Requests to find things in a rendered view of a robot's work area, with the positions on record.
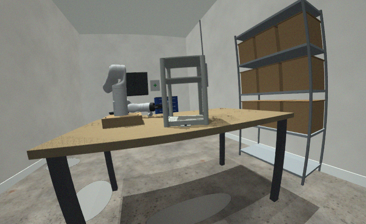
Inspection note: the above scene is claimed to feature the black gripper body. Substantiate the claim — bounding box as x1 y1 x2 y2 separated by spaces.
149 103 155 111

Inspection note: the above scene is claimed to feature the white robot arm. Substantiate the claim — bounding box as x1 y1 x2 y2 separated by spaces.
103 65 153 117

